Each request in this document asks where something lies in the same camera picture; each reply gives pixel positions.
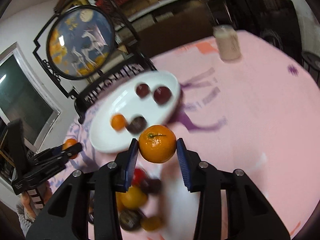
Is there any small orange kumquat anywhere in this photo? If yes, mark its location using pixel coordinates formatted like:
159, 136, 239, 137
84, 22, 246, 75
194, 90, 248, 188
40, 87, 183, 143
62, 138, 78, 159

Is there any yellow orange tomato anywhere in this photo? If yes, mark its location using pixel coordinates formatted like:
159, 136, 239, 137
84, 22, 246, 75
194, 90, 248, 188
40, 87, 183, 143
119, 186, 149, 210

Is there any small orange tangerine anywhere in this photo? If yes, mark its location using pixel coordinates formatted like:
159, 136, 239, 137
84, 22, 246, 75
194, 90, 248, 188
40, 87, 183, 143
111, 114, 127, 132

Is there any red cherry tomato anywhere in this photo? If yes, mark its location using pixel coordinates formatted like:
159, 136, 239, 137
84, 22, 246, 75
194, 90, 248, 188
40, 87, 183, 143
132, 168, 148, 186

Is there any tan longan fruit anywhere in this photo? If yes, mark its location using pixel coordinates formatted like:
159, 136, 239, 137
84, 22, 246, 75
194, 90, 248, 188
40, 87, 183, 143
140, 216, 163, 231

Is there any small dark purple plum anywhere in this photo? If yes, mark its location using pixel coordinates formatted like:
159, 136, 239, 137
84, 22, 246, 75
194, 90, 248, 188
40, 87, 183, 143
140, 179, 162, 194

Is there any large orange tangerine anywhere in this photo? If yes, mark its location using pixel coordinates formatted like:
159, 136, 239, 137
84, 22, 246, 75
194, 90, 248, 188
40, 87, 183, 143
138, 125, 176, 164

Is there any large dark red plum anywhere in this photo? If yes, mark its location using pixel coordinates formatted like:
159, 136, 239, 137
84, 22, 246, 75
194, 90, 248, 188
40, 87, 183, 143
153, 86, 172, 105

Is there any large dark water chestnut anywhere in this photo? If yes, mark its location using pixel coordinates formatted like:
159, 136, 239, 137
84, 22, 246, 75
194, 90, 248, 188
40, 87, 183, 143
119, 210, 144, 231

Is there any person's hand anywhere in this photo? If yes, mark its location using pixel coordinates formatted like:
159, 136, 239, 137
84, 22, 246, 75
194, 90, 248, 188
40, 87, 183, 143
19, 182, 53, 221

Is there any white oval plate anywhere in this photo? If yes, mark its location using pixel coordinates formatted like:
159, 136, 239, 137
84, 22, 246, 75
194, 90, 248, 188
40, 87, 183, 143
89, 71, 181, 154

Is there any round deer painting screen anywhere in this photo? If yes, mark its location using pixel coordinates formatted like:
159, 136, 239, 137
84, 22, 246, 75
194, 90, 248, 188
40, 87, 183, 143
32, 0, 141, 99

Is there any dark carved wooden chair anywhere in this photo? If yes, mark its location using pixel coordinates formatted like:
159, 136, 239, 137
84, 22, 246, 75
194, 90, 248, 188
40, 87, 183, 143
74, 54, 156, 124

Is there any black weight plate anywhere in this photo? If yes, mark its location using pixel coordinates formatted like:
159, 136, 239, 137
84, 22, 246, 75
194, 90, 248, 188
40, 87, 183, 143
302, 50, 320, 84

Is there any beige drink can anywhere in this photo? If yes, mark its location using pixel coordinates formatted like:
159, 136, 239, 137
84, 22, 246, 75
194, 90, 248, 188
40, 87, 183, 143
213, 25, 241, 61

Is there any window with white frame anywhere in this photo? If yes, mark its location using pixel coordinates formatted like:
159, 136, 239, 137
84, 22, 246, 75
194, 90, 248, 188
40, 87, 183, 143
1, 42, 60, 152

